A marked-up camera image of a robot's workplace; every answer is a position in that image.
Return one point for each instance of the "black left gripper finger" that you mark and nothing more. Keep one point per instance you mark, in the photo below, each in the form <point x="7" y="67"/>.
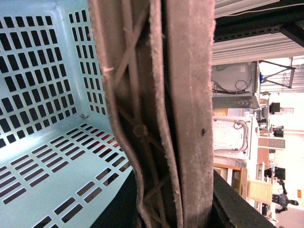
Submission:
<point x="229" y="210"/>

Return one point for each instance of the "brown basket handle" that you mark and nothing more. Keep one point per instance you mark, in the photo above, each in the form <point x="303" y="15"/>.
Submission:
<point x="155" y="57"/>

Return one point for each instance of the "grey appliance back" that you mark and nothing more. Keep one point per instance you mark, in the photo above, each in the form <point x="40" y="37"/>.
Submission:
<point x="235" y="79"/>

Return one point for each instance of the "light teal plastic basket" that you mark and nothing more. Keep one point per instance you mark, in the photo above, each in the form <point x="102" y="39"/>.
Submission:
<point x="60" y="165"/>

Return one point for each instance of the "white washing machine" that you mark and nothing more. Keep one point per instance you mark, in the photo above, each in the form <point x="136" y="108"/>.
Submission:
<point x="235" y="137"/>

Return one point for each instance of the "cardboard box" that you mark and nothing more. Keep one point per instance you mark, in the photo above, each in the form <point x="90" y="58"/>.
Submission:
<point x="260" y="191"/>

